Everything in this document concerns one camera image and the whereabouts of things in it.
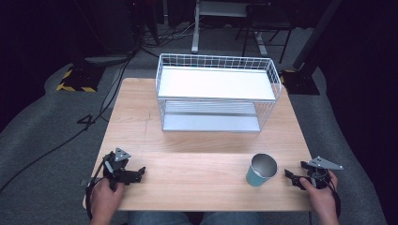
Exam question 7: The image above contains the person's left leg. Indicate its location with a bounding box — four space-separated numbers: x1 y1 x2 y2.
127 211 194 225

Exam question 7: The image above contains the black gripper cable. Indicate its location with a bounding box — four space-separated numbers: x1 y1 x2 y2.
84 158 109 221
313 168 342 218

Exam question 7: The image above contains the bundle of floor cables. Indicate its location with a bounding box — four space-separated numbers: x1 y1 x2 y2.
137 18 201 51

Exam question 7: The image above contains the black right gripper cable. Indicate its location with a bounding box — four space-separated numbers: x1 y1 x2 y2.
313 168 342 218

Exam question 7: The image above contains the long black floor cable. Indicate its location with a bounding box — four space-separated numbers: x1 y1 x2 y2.
0 55 134 195

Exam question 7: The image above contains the grey flat stand base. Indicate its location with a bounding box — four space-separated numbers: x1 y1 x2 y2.
84 53 133 68

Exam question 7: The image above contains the black chair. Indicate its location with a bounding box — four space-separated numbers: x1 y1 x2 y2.
234 2 296 65

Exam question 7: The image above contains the white wire shelf rack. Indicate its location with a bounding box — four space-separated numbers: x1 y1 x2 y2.
155 52 283 133

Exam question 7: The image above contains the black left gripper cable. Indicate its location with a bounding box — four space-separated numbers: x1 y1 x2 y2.
84 158 109 221

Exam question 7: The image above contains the person's leg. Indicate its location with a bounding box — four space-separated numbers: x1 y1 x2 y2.
127 211 194 225
200 211 265 225

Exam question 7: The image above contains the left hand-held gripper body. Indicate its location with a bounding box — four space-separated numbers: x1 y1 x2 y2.
101 147 143 191

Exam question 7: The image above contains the teal metal cup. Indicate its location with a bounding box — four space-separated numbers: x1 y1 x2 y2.
245 153 279 188

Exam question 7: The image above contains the person's left hand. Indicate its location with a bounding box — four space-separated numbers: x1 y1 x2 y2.
89 177 126 222

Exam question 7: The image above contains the person's right leg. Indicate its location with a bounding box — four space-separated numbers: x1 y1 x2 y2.
200 211 265 225

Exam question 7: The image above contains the person's right hand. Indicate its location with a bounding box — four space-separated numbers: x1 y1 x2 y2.
298 170 340 219

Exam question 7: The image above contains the black yellow striped base plate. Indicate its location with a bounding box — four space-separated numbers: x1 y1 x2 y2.
55 64 106 94
279 68 321 97

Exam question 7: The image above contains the dark slanted stand pole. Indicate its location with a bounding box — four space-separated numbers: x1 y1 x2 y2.
292 0 344 70

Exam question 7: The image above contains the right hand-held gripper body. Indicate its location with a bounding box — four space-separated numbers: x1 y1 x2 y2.
305 156 344 190

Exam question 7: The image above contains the white metal desk frame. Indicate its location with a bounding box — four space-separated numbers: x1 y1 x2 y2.
191 0 269 58

